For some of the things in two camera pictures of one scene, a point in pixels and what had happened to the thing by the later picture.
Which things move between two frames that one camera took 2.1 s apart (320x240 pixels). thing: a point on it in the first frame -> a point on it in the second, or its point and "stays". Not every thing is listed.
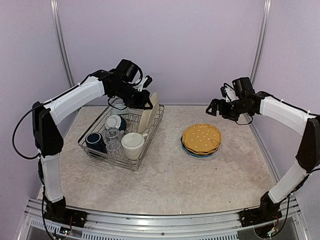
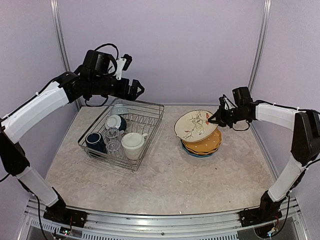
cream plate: x=148 y=115 -> x=193 y=126
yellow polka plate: x=202 y=137 stays
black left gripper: x=140 y=104 -> x=124 y=94
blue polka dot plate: x=195 y=154 stays
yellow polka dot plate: x=198 y=153 stays
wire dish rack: x=120 y=137 stays
